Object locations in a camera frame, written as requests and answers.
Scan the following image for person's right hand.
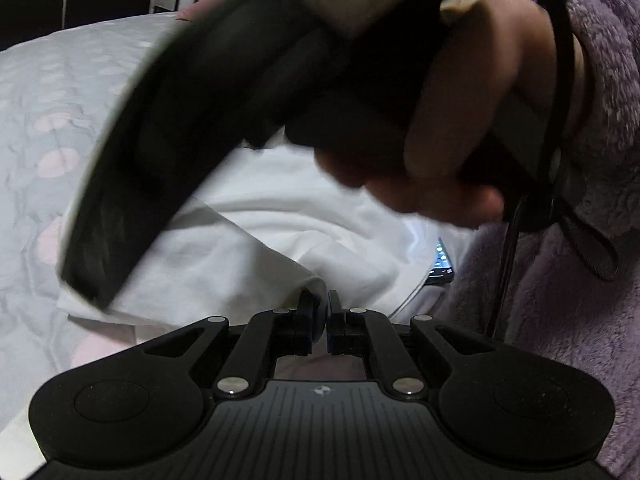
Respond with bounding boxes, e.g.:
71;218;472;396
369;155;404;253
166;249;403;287
314;0;555;229

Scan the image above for purple fleece sleeve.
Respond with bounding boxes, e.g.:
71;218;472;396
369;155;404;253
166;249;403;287
439;0;640;480

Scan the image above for smartphone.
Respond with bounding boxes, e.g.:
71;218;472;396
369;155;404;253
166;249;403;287
424;238;454;286

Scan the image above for black cable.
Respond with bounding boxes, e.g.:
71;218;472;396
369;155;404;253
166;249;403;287
482;0;622;344

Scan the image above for pink pillow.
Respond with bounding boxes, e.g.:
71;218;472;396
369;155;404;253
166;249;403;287
176;0;227;22

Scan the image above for white t-shirt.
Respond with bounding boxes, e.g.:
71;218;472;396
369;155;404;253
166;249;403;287
58;141;474;327

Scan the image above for grey pink-dotted bed cover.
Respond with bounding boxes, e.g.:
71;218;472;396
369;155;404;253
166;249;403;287
1;14;178;426

